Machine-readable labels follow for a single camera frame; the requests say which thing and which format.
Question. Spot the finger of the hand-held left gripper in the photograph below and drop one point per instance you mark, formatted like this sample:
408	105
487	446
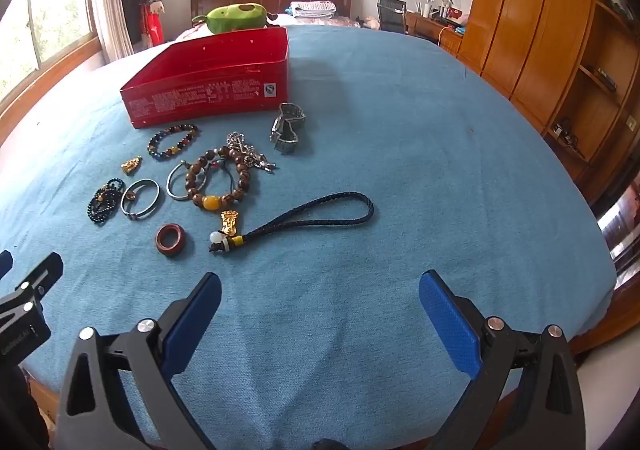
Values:
4	262
35	282

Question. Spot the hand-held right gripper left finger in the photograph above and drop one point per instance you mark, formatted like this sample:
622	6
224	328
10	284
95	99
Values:
192	325

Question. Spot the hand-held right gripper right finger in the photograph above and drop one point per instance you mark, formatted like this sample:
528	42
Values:
450	325

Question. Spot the thin silver bangle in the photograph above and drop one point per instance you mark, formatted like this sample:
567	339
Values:
131	196

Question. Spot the wide silver bangle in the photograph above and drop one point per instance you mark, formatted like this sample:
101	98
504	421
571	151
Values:
169	182

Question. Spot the red tin box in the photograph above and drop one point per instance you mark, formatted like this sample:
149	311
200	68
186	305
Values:
200	100

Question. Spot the black bead strand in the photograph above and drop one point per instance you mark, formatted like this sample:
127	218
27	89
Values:
102	197

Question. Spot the gold figure pendant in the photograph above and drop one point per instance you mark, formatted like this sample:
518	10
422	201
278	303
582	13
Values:
131	166

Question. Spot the metal watch band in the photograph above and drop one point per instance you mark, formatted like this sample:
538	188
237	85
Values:
287	145

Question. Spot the wooden side window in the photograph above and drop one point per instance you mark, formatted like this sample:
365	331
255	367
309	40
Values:
55	15

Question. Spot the open wooden shelf unit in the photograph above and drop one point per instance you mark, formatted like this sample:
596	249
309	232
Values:
600	95

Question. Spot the red garment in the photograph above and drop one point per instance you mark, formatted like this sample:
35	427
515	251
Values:
152	27

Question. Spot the black jacket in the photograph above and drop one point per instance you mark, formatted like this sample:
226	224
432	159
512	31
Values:
131	15

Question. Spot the wooden desk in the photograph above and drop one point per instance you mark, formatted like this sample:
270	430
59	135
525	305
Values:
425	27

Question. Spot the green plush toy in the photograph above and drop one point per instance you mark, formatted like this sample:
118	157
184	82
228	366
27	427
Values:
235	17

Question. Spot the pink plush toy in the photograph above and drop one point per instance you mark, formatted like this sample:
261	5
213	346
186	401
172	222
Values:
370	22

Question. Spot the wooden wardrobe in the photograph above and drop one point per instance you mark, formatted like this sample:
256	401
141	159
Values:
525	20

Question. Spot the black office chair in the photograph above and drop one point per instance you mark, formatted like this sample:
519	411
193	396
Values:
390	12

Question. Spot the folded towels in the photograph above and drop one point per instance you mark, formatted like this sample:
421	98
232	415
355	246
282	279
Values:
312	9

